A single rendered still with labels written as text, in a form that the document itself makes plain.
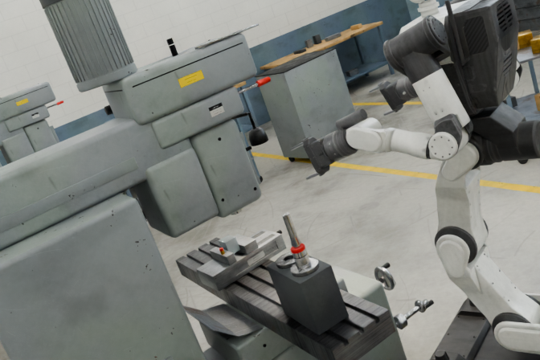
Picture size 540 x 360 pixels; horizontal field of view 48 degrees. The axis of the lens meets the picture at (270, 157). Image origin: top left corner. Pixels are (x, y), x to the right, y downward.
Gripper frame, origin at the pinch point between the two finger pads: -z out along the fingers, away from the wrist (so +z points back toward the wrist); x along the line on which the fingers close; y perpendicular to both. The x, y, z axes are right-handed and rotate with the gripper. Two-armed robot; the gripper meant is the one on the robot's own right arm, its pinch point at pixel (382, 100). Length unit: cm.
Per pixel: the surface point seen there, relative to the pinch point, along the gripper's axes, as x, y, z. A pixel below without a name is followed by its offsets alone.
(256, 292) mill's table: -31, 71, -42
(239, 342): -37, 91, -38
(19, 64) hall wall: 208, -178, -612
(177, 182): 22, 82, -24
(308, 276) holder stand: -22, 82, 6
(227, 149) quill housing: 20, 60, -20
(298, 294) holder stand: -25, 85, 1
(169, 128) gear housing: 38, 76, -19
